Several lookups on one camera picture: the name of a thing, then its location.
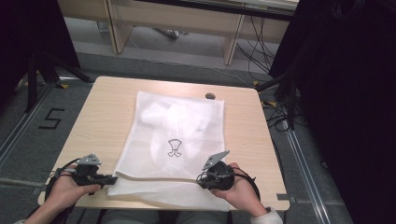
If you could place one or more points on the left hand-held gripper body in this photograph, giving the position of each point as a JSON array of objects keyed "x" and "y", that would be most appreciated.
[{"x": 87, "y": 172}]

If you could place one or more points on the grey tape strip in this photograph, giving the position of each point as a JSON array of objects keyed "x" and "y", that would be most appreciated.
[{"x": 285, "y": 197}]

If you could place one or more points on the white mesh laundry bag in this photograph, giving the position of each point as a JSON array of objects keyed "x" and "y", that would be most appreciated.
[{"x": 174, "y": 186}]

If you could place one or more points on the round grey table grommet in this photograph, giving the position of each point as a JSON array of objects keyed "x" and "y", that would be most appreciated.
[{"x": 210, "y": 96}]

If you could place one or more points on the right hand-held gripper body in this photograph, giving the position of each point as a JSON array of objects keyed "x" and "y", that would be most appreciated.
[{"x": 222, "y": 177}]

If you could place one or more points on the white garment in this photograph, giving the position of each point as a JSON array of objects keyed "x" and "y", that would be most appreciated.
[{"x": 174, "y": 124}]

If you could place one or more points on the light wooden desk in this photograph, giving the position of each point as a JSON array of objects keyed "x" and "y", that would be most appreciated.
[{"x": 174, "y": 18}]

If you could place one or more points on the person's right hand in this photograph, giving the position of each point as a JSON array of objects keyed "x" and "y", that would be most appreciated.
[{"x": 243, "y": 196}]

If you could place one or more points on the person's left hand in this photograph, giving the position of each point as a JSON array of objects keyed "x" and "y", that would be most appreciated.
[{"x": 67, "y": 189}]

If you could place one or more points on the black tripod stand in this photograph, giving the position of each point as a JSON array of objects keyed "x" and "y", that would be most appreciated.
[
  {"x": 291, "y": 102},
  {"x": 32, "y": 81}
]

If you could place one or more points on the person's grey pants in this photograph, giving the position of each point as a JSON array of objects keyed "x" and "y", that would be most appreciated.
[{"x": 130, "y": 217}]

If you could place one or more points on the black curtain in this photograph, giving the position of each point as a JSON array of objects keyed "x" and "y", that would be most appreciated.
[
  {"x": 31, "y": 37},
  {"x": 348, "y": 109}
]

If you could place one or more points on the black tape numeral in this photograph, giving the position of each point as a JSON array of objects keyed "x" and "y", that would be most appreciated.
[{"x": 52, "y": 118}]

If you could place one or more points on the grey power strip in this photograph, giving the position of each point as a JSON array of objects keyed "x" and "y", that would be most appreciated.
[{"x": 169, "y": 33}]

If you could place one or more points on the yellow tape piece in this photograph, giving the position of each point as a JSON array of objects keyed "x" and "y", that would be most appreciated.
[
  {"x": 64, "y": 86},
  {"x": 270, "y": 103}
]

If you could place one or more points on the metal floor rail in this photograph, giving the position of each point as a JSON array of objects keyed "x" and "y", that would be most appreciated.
[
  {"x": 305, "y": 174},
  {"x": 21, "y": 127}
]

